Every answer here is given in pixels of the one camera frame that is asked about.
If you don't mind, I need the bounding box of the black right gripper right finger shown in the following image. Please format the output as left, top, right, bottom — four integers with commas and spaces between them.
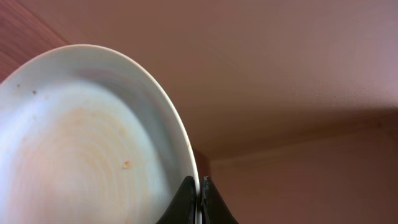
201, 176, 238, 224

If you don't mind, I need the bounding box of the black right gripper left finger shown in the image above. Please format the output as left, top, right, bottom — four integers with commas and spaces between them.
156, 176, 197, 224

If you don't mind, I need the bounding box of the white plate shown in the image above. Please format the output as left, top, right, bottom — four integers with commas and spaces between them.
1, 44, 200, 223

